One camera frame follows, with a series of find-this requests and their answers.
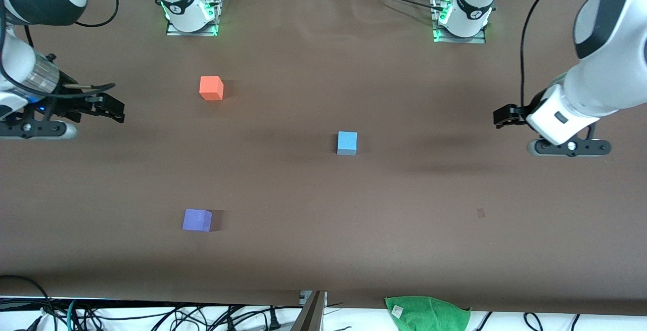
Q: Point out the blue foam block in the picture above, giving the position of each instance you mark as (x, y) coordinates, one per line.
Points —
(347, 142)

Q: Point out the orange foam block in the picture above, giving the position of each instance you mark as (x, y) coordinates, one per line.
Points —
(211, 88)

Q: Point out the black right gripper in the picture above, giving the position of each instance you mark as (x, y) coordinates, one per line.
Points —
(76, 104)

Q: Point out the purple foam block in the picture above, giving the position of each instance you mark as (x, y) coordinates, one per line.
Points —
(196, 220)

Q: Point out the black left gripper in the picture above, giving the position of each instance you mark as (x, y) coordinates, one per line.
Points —
(511, 114)

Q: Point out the brown table cover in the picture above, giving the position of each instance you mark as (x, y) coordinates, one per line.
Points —
(323, 194)

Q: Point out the metal mounting post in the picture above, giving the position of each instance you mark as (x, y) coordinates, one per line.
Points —
(309, 316)

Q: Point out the green cloth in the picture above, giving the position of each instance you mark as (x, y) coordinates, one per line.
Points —
(429, 316)

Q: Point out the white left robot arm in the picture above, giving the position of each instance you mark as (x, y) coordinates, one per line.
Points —
(611, 68)

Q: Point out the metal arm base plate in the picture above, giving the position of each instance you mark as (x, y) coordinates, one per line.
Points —
(470, 40)
(202, 32)

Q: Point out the black power plug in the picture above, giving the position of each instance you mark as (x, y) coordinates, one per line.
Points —
(274, 321)

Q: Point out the white cloth tag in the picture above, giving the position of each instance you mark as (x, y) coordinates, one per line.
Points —
(397, 311)

